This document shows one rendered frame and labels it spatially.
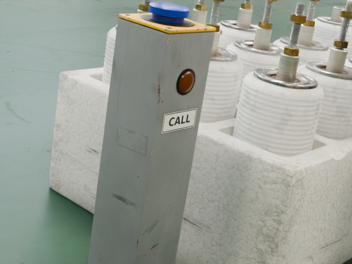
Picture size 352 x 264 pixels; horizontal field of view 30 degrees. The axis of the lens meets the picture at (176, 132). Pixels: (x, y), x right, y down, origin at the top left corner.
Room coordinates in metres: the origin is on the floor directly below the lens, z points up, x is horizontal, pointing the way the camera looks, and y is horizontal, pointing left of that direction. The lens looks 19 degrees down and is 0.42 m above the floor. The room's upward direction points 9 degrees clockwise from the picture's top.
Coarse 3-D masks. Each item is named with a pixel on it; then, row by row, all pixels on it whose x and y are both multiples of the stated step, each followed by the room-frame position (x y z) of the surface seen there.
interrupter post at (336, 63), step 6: (330, 54) 0.84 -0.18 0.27; (336, 54) 0.83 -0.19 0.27; (342, 54) 0.83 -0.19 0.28; (330, 60) 0.84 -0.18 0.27; (336, 60) 0.83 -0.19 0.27; (342, 60) 0.83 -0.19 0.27; (330, 66) 0.84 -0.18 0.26; (336, 66) 0.83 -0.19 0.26; (342, 66) 0.83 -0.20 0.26; (336, 72) 0.83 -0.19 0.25; (342, 72) 0.84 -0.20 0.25
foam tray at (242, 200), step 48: (96, 96) 0.84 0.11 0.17; (96, 144) 0.83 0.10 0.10; (240, 144) 0.70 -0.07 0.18; (336, 144) 0.76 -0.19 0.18; (192, 192) 0.72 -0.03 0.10; (240, 192) 0.68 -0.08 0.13; (288, 192) 0.65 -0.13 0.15; (336, 192) 0.74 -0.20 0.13; (192, 240) 0.71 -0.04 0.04; (240, 240) 0.67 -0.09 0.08; (288, 240) 0.66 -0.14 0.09; (336, 240) 0.77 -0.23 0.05
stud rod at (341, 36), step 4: (348, 0) 0.84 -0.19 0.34; (348, 4) 0.84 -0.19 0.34; (348, 8) 0.84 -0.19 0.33; (344, 20) 0.84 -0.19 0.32; (348, 20) 0.84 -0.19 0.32; (344, 24) 0.84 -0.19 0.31; (348, 24) 0.84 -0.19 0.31; (340, 28) 0.84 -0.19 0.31; (344, 28) 0.84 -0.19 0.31; (340, 32) 0.84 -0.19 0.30; (344, 32) 0.84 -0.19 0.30; (340, 36) 0.84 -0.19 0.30; (344, 36) 0.84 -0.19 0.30; (340, 40) 0.84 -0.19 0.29; (344, 40) 0.84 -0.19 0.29; (336, 48) 0.84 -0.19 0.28; (340, 48) 0.84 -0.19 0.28
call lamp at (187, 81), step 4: (188, 72) 0.62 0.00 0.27; (184, 76) 0.62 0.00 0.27; (188, 76) 0.62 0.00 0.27; (192, 76) 0.63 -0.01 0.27; (180, 80) 0.61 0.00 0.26; (184, 80) 0.62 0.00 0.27; (188, 80) 0.62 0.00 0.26; (192, 80) 0.63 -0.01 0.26; (180, 84) 0.61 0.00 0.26; (184, 84) 0.62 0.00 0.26; (188, 84) 0.62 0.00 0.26; (192, 84) 0.63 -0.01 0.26; (180, 88) 0.61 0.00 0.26; (184, 88) 0.62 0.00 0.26; (188, 88) 0.62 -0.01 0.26; (184, 92) 0.62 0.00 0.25
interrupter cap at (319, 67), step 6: (306, 66) 0.84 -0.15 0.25; (312, 66) 0.84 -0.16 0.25; (318, 66) 0.85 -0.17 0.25; (324, 66) 0.86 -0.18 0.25; (318, 72) 0.82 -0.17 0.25; (324, 72) 0.81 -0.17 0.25; (330, 72) 0.82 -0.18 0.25; (348, 72) 0.84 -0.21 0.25; (342, 78) 0.81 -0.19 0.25; (348, 78) 0.81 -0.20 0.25
